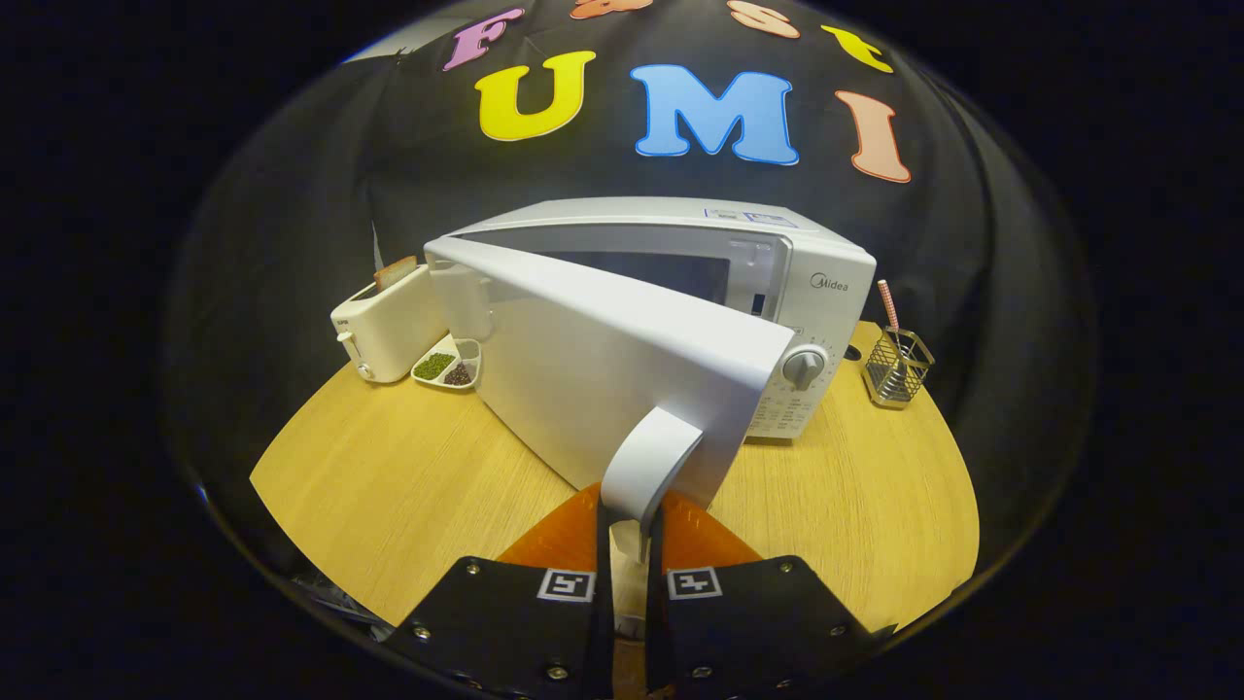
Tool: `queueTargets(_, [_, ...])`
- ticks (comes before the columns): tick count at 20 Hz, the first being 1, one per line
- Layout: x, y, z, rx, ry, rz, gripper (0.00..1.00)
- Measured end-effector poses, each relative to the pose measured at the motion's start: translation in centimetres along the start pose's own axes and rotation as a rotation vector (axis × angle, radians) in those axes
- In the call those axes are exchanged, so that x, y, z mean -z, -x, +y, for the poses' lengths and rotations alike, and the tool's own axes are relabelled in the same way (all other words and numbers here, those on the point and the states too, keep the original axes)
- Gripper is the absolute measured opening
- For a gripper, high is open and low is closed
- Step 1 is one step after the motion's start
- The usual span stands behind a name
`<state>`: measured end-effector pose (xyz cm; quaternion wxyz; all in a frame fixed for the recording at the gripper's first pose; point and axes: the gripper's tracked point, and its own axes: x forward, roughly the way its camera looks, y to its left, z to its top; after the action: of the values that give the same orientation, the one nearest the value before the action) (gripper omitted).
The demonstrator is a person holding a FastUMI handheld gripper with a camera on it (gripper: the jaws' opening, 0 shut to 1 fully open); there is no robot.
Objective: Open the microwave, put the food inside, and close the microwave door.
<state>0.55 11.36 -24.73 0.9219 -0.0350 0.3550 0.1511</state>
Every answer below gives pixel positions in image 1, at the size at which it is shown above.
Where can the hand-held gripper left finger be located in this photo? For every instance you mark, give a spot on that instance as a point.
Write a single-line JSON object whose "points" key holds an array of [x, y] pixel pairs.
{"points": [[604, 622]]}

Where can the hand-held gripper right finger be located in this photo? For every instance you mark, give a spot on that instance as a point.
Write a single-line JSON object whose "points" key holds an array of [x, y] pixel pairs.
{"points": [[657, 622]]}

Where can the white microwave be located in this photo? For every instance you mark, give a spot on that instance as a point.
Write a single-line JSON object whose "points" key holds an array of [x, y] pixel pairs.
{"points": [[603, 360]]}

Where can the crumpled clear plastic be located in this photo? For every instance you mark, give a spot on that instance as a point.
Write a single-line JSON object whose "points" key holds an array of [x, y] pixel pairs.
{"points": [[335, 598]]}

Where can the white divided bean dish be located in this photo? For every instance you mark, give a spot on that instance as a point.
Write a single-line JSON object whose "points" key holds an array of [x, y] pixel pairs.
{"points": [[434, 367]]}

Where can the white toaster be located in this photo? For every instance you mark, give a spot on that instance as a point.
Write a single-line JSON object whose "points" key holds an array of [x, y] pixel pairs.
{"points": [[389, 331]]}

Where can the pink striped straw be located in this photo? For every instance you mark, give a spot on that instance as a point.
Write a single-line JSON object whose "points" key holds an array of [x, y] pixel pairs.
{"points": [[888, 306]]}

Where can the toast slice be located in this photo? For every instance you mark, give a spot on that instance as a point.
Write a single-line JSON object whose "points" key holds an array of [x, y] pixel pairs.
{"points": [[396, 274]]}

